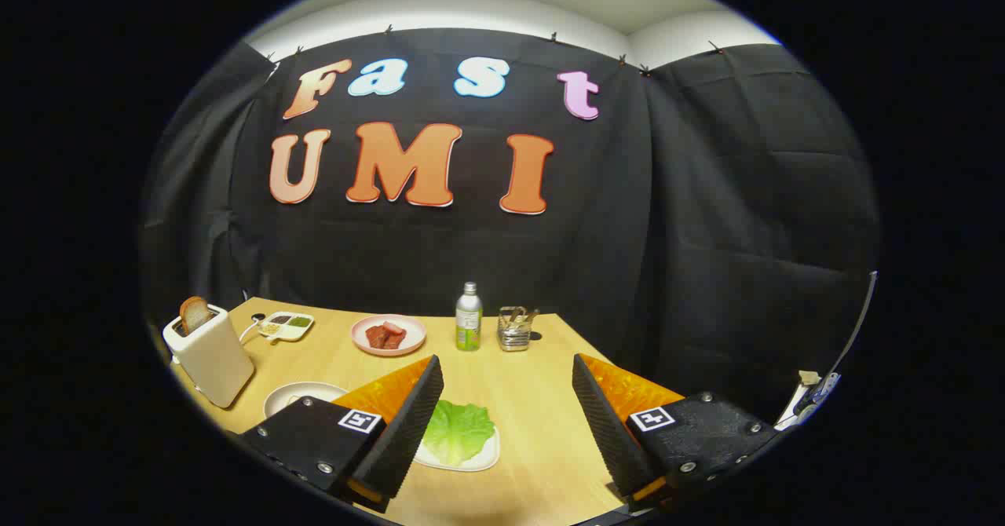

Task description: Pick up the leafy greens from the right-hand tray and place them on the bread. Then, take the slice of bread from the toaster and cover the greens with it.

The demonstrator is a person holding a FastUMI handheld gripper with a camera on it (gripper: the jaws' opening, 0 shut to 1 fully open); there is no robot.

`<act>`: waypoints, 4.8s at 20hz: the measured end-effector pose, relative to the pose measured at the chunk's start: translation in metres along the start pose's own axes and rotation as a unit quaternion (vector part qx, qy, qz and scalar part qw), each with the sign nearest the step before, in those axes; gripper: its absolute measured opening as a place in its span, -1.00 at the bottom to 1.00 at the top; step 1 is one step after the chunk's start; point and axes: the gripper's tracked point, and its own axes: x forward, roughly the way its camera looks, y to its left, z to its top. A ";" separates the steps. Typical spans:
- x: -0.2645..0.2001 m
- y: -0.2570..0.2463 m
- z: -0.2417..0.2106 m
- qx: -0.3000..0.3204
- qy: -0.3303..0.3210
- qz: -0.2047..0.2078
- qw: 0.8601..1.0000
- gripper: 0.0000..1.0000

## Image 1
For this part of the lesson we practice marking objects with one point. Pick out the toasted bread slice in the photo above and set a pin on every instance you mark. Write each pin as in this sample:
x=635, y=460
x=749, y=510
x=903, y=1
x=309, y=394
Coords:
x=195, y=314

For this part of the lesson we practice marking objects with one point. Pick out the pink plate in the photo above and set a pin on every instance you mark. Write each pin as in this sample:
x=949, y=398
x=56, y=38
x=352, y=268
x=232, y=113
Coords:
x=361, y=336

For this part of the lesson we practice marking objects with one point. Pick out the grey round plate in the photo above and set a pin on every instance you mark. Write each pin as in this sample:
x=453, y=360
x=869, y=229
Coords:
x=294, y=396

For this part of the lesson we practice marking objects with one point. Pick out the green label bottle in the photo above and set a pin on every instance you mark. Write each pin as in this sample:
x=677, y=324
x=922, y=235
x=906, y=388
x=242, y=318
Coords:
x=469, y=322

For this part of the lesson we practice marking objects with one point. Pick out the white divided bean tray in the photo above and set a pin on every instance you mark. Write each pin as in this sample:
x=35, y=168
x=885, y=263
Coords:
x=286, y=326

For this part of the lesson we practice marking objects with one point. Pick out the white device with rod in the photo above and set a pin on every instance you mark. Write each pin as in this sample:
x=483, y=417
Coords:
x=816, y=389

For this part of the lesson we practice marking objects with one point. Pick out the small white oblong plate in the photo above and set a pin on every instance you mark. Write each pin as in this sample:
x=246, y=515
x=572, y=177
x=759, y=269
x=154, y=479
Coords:
x=483, y=457

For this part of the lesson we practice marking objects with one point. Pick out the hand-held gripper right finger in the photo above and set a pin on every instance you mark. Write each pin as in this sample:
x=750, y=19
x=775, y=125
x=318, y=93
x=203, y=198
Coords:
x=604, y=424

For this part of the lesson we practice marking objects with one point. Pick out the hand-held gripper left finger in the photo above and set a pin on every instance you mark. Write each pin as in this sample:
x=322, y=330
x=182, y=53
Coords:
x=408, y=424

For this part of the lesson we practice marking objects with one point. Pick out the green lettuce leaf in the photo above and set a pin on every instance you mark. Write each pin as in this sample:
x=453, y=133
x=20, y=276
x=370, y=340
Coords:
x=459, y=432

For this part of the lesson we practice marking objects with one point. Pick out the orange-red food strip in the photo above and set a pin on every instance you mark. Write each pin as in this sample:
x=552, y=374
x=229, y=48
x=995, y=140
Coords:
x=394, y=327

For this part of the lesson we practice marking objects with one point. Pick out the red meat slices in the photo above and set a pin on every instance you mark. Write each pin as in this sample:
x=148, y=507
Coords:
x=381, y=339

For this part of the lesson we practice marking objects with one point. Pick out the white toaster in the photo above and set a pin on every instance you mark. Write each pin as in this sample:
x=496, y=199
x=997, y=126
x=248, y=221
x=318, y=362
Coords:
x=216, y=357

